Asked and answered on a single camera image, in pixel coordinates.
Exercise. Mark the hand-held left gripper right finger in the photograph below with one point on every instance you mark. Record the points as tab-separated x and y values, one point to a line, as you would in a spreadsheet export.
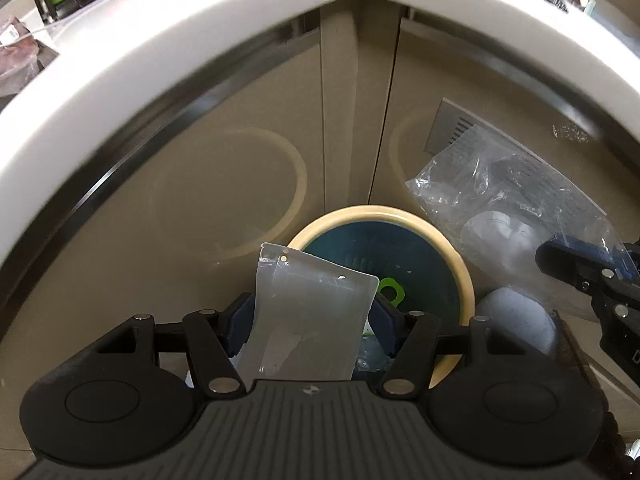
382	321

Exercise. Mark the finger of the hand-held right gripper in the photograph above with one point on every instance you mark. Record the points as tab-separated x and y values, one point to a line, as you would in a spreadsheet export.
557	262
595	252

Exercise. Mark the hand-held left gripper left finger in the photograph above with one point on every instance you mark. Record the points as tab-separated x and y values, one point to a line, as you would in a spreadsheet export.
237	321

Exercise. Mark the frosted plastic pouch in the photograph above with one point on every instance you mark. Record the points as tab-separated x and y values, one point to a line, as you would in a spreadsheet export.
310	320

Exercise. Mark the cream-rimmed trash bin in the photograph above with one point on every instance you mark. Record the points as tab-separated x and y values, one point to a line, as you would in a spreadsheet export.
415	255

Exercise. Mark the clear plastic bag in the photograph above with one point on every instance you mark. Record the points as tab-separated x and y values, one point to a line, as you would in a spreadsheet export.
500	195

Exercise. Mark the pale grey slipper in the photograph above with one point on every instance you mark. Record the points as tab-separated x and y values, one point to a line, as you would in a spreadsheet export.
520	320

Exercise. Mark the beige cabinet door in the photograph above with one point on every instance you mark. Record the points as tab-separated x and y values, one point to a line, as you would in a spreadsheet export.
400	85
200	210

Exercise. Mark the grey cabinet vent grille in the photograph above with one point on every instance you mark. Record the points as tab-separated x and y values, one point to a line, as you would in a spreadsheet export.
450	125

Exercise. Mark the plastic bag of meat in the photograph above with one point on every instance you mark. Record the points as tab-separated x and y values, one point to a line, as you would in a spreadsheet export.
20	55

